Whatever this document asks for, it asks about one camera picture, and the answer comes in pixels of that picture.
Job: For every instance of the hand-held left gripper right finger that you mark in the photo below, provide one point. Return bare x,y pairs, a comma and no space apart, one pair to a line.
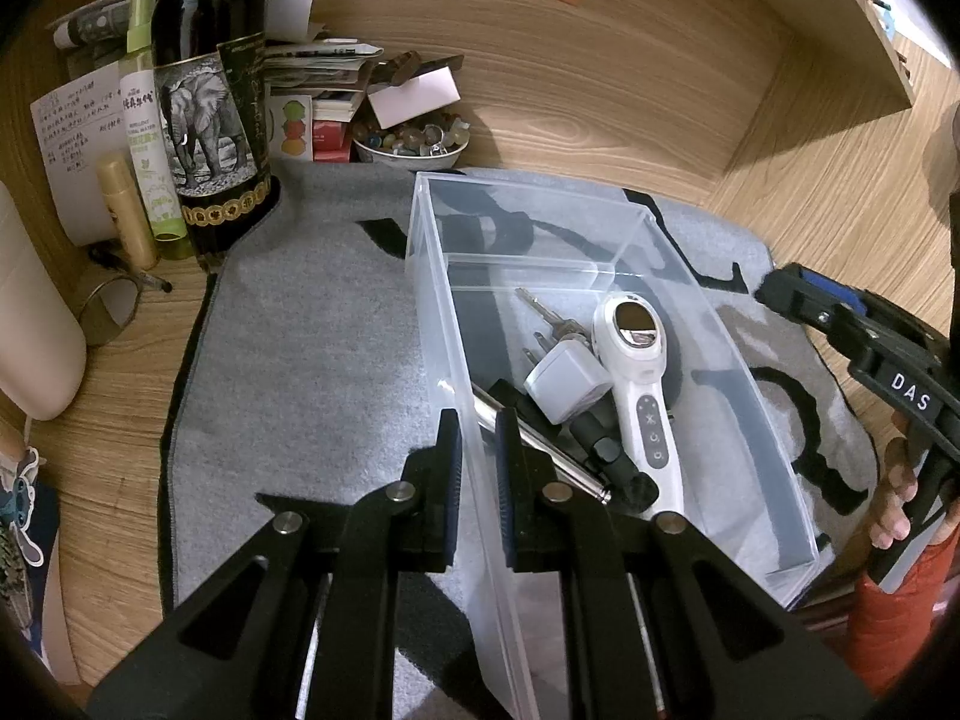
507,495

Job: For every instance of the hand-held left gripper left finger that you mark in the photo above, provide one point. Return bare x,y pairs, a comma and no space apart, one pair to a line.
448,495

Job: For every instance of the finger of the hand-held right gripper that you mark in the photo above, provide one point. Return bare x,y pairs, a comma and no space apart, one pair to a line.
795,289

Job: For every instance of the silver metal rod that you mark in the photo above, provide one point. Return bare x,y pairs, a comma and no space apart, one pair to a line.
551,457

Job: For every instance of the silver black pen tool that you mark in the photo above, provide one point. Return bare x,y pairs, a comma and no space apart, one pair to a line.
604,454

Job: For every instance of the white charger plug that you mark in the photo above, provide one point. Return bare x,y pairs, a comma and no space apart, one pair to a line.
566,382

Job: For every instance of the white handheld massager device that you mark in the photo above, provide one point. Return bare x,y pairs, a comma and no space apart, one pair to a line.
645,405

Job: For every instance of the bunch of silver keys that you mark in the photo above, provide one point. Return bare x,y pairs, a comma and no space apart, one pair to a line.
559,326

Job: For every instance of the clear plastic storage box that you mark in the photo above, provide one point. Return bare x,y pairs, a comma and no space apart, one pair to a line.
450,315

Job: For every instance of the person's right forearm red sleeve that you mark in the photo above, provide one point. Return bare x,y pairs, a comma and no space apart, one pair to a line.
892,622

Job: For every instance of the person's right hand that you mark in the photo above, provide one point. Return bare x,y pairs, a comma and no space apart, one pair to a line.
892,502

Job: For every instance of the grey mat with black pattern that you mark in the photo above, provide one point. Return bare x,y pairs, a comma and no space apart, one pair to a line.
300,360

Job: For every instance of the wooden shelf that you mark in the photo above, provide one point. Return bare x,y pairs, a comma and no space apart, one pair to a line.
862,22

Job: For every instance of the bowl of small stones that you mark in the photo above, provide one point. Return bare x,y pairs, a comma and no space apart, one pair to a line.
409,154

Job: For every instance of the small red box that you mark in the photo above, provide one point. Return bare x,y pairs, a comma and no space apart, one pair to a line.
330,136

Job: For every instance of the fruit sticker card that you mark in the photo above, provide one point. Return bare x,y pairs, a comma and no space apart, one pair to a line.
294,127

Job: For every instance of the white folded card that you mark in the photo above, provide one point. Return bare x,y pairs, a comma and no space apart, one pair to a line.
412,97

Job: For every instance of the blue cartoon sticker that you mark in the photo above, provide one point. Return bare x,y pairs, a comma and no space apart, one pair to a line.
22,510

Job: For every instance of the brown hair clip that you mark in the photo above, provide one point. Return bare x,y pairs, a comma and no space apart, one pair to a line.
405,66

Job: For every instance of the yellow tube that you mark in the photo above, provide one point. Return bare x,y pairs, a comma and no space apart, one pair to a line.
124,202

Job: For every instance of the stack of booklets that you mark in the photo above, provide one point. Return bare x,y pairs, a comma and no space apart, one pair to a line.
322,64

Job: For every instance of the white cylindrical container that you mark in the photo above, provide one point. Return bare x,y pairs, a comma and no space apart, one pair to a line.
30,315

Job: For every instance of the green spray bottle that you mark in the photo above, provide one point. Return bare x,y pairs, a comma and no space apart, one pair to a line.
146,142

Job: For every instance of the white paper sheet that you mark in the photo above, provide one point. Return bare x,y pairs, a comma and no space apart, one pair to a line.
292,7

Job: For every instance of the white handwritten note sheet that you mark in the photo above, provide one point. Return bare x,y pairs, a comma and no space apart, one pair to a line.
67,150

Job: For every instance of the dark wine bottle elephant label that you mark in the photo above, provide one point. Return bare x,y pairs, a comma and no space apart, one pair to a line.
210,15

